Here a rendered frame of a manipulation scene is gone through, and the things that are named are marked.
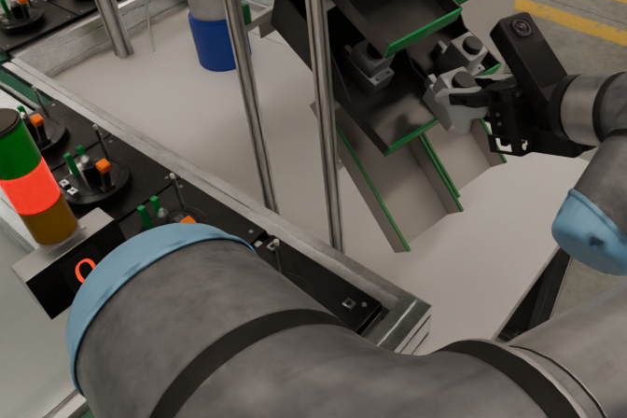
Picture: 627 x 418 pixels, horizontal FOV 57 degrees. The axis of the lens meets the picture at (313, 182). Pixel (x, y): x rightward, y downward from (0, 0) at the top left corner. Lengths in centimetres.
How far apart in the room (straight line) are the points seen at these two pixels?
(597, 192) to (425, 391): 35
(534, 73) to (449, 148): 42
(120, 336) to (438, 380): 14
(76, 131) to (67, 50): 53
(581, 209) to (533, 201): 73
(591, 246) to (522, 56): 25
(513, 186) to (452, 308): 34
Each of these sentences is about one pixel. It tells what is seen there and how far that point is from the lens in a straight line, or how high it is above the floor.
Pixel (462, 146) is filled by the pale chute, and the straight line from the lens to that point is 109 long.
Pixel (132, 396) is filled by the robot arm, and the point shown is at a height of 152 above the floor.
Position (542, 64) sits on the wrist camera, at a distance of 69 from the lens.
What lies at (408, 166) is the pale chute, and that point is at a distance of 99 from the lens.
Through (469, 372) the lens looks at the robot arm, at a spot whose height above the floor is 153.
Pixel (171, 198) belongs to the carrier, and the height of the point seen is 97.
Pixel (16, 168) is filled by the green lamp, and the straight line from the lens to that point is 64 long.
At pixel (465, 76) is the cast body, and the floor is 129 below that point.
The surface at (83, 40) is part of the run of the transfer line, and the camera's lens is 192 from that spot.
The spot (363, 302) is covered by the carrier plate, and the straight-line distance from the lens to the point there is 92.
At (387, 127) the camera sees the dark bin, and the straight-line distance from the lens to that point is 85.
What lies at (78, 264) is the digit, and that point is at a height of 122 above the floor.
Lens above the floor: 173
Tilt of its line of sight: 43 degrees down
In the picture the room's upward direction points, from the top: 7 degrees counter-clockwise
